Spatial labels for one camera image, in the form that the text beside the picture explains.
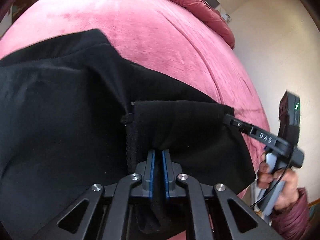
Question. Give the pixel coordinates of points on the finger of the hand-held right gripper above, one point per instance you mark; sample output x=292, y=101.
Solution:
x=237, y=123

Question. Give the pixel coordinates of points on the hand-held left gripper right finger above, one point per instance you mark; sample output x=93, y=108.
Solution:
x=165, y=175

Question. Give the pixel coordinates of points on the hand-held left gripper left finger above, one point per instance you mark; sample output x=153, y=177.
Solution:
x=150, y=175

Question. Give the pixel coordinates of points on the black embroidered pants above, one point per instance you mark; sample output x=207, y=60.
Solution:
x=62, y=117

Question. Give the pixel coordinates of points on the person's right forearm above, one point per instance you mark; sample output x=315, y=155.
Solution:
x=295, y=220

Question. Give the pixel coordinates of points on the person's right hand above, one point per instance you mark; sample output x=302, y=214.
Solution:
x=290, y=190

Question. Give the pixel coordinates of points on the bed with pink sheet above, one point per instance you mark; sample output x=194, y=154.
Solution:
x=162, y=42

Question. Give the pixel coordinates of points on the dark pink quilt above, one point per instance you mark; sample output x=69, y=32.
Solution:
x=200, y=2

